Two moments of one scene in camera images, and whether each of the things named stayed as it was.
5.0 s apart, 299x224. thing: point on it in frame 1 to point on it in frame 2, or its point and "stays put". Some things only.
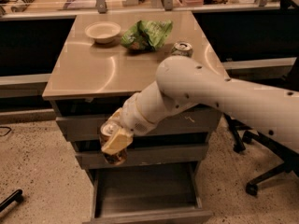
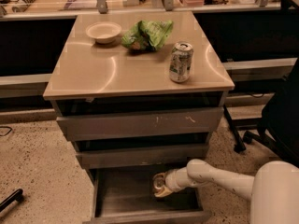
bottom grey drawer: [148, 193] stays put
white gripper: [135, 116] to [171, 180]
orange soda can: [106, 131] to [159, 180]
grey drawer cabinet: [106, 57] stays put
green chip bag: [147, 35] stays put
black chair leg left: [16, 196] stays put
